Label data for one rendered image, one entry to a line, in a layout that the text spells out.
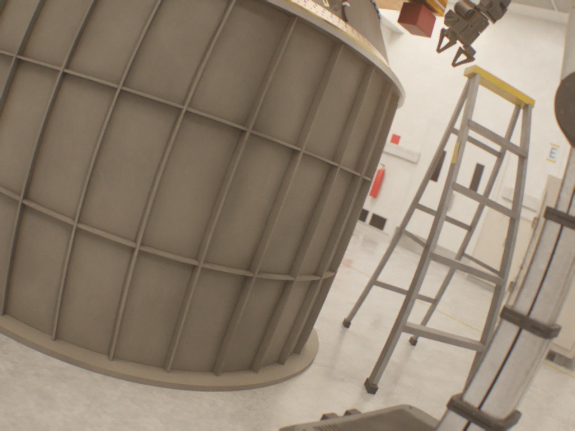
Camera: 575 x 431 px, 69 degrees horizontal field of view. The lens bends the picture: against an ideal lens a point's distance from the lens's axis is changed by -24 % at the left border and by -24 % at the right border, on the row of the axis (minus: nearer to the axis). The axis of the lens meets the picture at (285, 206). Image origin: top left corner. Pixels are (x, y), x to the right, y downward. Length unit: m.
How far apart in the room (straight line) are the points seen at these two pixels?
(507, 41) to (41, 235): 9.31
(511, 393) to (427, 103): 9.37
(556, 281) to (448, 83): 9.24
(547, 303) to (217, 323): 1.04
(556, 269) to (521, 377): 0.21
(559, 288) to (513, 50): 9.01
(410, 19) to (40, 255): 1.98
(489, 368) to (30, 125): 1.29
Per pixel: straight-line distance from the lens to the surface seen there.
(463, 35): 1.51
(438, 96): 10.08
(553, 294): 0.94
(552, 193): 4.51
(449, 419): 1.01
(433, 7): 2.60
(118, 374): 1.48
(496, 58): 9.87
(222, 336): 1.65
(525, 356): 0.95
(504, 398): 0.97
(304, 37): 1.52
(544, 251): 0.96
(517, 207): 2.40
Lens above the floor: 0.75
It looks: 5 degrees down
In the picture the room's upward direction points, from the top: 21 degrees clockwise
